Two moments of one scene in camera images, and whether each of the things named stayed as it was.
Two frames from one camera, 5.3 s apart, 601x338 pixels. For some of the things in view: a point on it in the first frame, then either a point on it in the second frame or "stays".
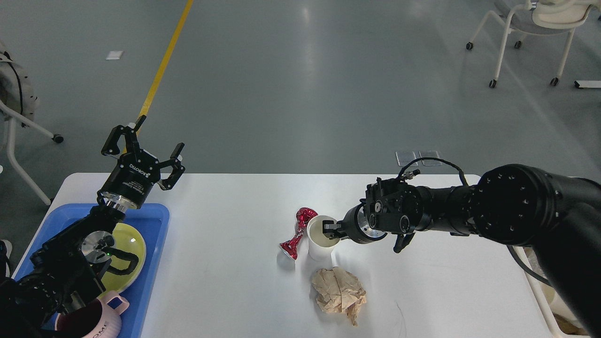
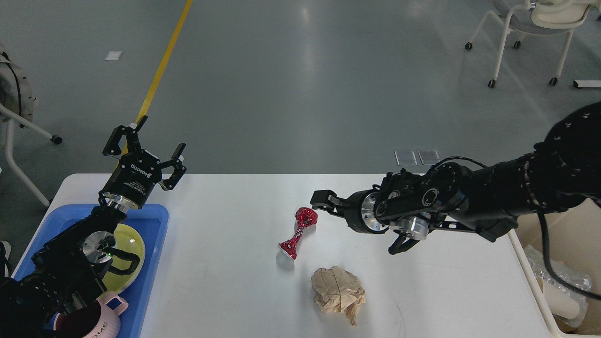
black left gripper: [134, 173] stays
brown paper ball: [337, 290] stays
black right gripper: [355, 227] -> [359, 213]
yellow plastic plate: [128, 238] stays
